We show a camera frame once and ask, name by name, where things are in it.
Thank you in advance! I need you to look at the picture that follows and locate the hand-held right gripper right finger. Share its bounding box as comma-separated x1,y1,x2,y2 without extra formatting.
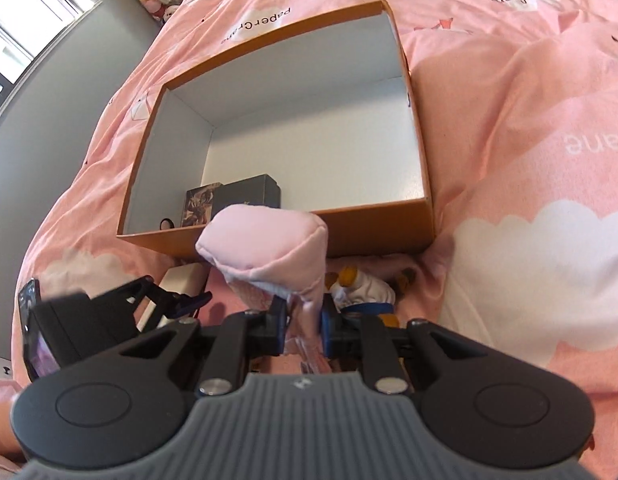
321,295,494,393

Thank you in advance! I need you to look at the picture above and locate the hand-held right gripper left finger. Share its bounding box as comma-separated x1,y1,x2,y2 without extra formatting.
120,297,292,396

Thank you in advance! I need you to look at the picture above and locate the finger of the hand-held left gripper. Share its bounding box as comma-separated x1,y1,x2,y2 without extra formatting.
124,275,213,332

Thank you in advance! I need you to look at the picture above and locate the white rectangular box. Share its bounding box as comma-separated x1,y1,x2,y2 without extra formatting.
136,265,212,331

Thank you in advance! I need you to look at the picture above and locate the pink hat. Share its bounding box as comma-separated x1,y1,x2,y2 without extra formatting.
195,204,330,371

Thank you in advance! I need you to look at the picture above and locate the orange cardboard box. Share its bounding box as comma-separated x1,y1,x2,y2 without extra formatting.
116,0,434,266

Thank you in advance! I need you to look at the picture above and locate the person's left forearm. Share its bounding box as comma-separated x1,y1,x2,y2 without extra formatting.
0,380,27,461

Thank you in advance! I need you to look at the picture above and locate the black smartphone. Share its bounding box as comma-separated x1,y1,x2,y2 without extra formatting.
18,278,60,382

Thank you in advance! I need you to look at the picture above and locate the picture printed box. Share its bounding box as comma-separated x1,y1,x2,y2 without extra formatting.
181,183,224,228

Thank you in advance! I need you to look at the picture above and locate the dark blue box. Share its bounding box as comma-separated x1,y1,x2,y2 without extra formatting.
221,174,282,211

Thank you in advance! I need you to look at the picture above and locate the pink cloud printed blanket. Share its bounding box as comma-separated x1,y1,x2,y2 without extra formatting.
0,0,618,480

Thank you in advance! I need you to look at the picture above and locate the window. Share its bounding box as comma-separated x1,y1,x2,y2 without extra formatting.
0,0,97,111

